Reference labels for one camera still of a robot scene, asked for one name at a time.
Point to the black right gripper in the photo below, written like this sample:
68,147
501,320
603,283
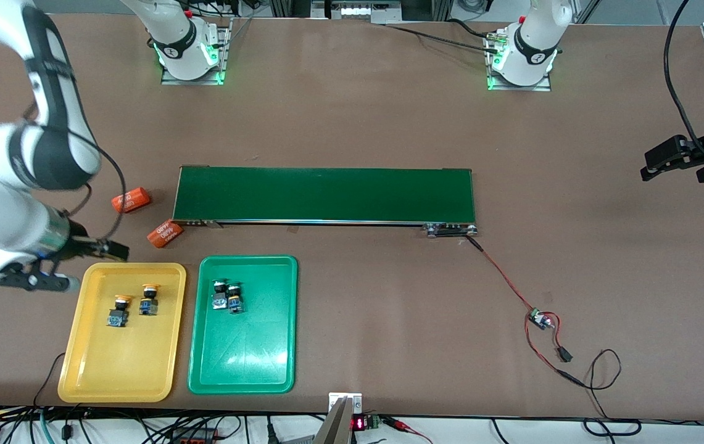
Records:
82,246

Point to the orange cylinder white 4680 print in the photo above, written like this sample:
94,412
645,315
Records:
165,235
131,200

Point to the yellow push button switch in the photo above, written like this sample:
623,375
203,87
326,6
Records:
119,314
149,303

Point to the green push button switch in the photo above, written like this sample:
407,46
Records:
220,299
236,302

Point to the yellow plastic tray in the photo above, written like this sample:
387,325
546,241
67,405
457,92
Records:
123,364

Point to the green plastic tray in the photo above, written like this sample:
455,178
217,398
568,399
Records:
259,351

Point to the small motor controller board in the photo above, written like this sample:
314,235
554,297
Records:
538,318

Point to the orange power strip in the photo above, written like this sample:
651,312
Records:
194,439

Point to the green belt conveyor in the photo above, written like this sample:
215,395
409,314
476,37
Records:
327,194

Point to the red LED display module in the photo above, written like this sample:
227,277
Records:
359,424

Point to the red clip lead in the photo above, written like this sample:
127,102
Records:
401,424

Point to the silver electronics box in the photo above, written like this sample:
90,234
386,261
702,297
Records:
358,11

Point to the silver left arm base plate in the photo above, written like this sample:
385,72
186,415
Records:
537,87

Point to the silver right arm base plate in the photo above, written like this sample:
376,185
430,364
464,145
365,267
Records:
223,61

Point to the silver camera mount bracket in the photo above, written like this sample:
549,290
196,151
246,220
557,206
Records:
344,404

